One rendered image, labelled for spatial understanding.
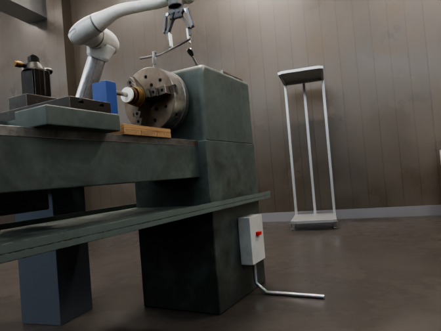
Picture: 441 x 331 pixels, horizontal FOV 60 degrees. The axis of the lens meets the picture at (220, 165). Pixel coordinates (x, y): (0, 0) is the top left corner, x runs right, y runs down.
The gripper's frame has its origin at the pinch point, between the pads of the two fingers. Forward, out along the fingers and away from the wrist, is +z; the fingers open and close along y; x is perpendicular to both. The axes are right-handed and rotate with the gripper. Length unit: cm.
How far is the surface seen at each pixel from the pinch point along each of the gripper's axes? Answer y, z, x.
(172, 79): -4.1, 19.9, -5.5
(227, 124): 11, 40, 30
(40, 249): -10, 83, -94
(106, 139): -13, 51, -53
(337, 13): 97, -129, 343
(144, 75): -18.8, 14.8, -4.0
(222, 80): 11.9, 16.0, 27.7
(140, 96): -16.5, 27.8, -15.5
